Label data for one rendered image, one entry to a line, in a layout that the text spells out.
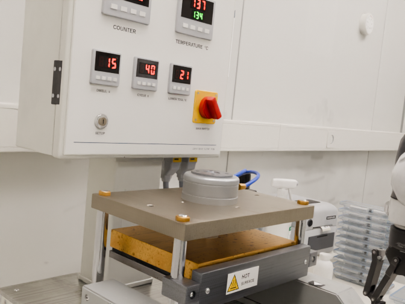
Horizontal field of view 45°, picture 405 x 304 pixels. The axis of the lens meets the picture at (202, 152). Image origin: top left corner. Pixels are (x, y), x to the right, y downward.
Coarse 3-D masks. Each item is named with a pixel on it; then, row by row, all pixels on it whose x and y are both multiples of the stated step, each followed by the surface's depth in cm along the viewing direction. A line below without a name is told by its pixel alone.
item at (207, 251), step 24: (120, 240) 67; (144, 240) 64; (168, 240) 65; (192, 240) 66; (216, 240) 68; (240, 240) 69; (264, 240) 70; (288, 240) 71; (144, 264) 64; (168, 264) 60; (192, 264) 57
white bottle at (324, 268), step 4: (320, 256) 127; (324, 256) 126; (328, 256) 126; (316, 260) 128; (320, 260) 127; (324, 260) 126; (328, 260) 126; (316, 264) 127; (320, 264) 126; (324, 264) 125; (328, 264) 126; (332, 264) 127; (316, 268) 126; (320, 268) 126; (324, 268) 125; (328, 268) 125; (332, 268) 126; (316, 272) 126; (320, 272) 126; (324, 272) 125; (328, 272) 125; (332, 272) 126; (324, 276) 125; (328, 276) 126; (332, 276) 127
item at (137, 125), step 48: (48, 0) 68; (96, 0) 67; (48, 48) 68; (96, 48) 68; (144, 48) 74; (192, 48) 81; (48, 96) 68; (96, 96) 69; (144, 96) 75; (192, 96) 82; (48, 144) 68; (96, 144) 70; (144, 144) 76; (192, 144) 84; (96, 192) 80
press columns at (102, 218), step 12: (96, 216) 66; (108, 216) 66; (96, 228) 65; (300, 228) 73; (96, 240) 65; (180, 240) 55; (300, 240) 73; (96, 252) 65; (180, 252) 55; (96, 264) 65; (180, 264) 55; (96, 276) 66; (180, 276) 55; (168, 300) 56
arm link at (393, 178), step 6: (402, 156) 80; (402, 162) 79; (396, 168) 80; (402, 168) 78; (396, 174) 80; (402, 174) 78; (396, 180) 80; (402, 180) 78; (396, 186) 80; (402, 186) 78; (396, 192) 80; (402, 192) 78; (402, 198) 79; (402, 204) 82
